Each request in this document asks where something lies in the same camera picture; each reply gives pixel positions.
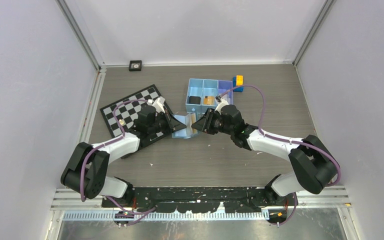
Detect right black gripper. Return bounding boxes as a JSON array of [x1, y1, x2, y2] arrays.
[[191, 108, 234, 136]]

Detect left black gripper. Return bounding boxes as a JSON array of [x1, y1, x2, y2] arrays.
[[148, 109, 186, 136]]

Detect orange credit card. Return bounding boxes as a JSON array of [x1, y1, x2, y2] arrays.
[[185, 113, 199, 138]]

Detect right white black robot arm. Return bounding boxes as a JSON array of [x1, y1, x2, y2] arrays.
[[192, 104, 341, 205]]

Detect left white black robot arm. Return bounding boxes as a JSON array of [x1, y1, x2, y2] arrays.
[[60, 105, 186, 207]]

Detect orange card in tray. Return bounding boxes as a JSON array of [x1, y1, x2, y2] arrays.
[[203, 96, 215, 106]]

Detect black item in tray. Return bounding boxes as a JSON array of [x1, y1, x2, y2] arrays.
[[187, 95, 201, 105]]

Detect blue compartment organizer tray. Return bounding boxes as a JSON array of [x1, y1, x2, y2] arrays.
[[185, 78, 233, 114]]

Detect black white chessboard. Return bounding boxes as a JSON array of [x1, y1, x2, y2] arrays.
[[99, 84, 173, 148]]

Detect blue and orange toy block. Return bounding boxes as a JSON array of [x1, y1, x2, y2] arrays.
[[232, 75, 244, 93]]

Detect small black square box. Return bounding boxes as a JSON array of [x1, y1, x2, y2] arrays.
[[128, 60, 143, 72]]

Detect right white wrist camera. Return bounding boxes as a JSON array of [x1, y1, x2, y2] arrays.
[[215, 98, 229, 114]]

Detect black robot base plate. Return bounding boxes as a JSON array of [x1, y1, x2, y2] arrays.
[[102, 186, 295, 214]]

